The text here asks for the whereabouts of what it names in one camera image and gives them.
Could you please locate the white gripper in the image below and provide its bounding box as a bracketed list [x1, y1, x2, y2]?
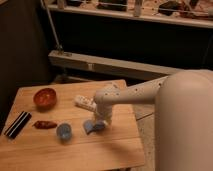
[94, 104, 112, 125]

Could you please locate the white plastic bottle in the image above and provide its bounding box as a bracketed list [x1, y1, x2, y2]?
[74, 95, 96, 111]

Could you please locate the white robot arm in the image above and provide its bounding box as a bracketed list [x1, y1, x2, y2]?
[94, 69, 213, 171]

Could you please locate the blue cup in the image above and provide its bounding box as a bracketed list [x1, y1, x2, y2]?
[56, 123, 72, 141]

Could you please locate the red bowl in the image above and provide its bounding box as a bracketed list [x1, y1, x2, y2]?
[33, 88, 57, 109]

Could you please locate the red chili pepper toy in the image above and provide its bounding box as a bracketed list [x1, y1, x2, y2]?
[33, 121, 57, 129]

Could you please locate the metal pole stand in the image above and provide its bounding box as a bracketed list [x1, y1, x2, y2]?
[41, 0, 69, 55]

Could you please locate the black striped rectangular block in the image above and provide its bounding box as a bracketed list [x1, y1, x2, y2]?
[4, 111, 32, 139]

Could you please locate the wooden shelf with clutter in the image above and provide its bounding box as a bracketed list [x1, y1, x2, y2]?
[44, 0, 213, 29]

